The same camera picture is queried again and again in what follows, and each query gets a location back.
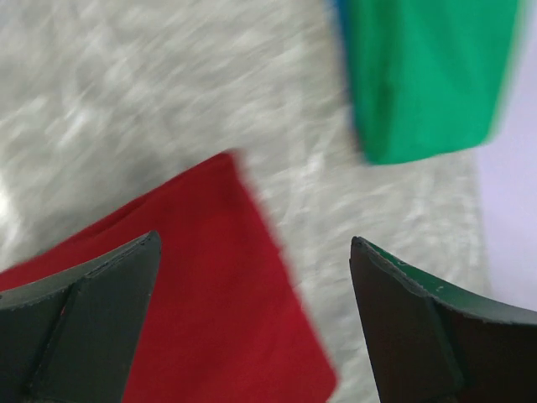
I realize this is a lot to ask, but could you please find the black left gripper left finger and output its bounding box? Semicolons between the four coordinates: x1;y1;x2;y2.
1;231;161;402

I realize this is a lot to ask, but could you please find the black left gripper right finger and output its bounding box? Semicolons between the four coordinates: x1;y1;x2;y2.
349;237;536;403

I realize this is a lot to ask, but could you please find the bright red t shirt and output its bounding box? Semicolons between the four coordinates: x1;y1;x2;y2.
1;153;336;402

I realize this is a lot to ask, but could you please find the green folded t shirt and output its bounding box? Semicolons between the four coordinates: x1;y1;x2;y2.
336;0;526;165

